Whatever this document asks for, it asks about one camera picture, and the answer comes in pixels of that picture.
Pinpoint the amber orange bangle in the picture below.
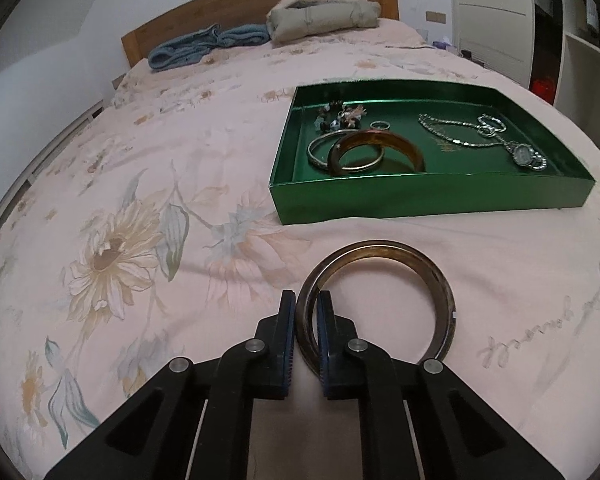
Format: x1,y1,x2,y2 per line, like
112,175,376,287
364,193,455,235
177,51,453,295
327,129,426,177

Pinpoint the blue folded blanket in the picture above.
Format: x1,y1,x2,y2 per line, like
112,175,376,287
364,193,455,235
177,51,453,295
147,24,270,72

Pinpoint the thin silver bangle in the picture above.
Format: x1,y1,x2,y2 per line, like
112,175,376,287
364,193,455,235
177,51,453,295
306,129,385,174

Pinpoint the beige fur-trimmed jacket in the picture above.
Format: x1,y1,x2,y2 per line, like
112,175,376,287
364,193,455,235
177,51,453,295
266,0,381,44

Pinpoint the dark brown bangle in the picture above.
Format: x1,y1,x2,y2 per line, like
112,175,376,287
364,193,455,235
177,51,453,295
294,240,457,376

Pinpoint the red box in wardrobe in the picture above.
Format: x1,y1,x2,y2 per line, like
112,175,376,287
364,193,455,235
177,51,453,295
530,76,557,104

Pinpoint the silver wrist watch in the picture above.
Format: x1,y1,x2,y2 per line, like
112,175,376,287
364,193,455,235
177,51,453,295
503,141,547,171

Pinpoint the blue tissue box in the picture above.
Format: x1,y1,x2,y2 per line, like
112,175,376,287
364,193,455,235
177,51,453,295
431,39,452,50

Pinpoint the silver chain necklace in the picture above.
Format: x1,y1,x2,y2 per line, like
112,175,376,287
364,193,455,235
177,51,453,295
418,112,512,150

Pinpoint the wooden headboard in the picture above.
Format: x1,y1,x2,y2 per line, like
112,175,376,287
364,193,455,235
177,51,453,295
121,0,399,66

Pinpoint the white wardrobe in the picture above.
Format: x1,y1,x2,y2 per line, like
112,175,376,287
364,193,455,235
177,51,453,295
452,0,600,144

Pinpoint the green jewelry tray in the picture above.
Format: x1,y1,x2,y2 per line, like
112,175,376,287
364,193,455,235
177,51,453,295
270,79,594,224

